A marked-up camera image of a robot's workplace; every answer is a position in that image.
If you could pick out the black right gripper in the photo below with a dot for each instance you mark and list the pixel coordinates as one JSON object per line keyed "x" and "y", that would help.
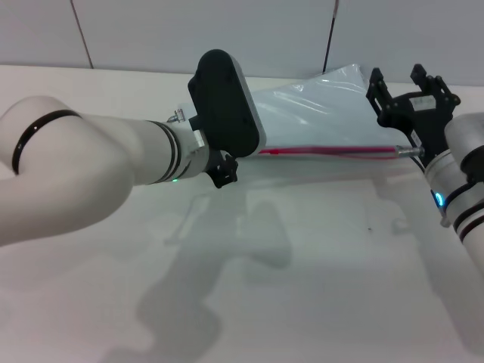
{"x": 419, "y": 121}

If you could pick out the clear red-zip document bag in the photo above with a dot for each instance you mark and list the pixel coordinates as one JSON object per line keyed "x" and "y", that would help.
{"x": 321, "y": 113}

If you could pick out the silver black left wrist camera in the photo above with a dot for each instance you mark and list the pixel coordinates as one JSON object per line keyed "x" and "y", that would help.
{"x": 223, "y": 106}

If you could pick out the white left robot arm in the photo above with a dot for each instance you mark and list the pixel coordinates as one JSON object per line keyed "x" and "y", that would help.
{"x": 94, "y": 170}

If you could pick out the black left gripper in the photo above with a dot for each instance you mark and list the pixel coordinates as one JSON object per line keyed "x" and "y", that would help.
{"x": 224, "y": 170}

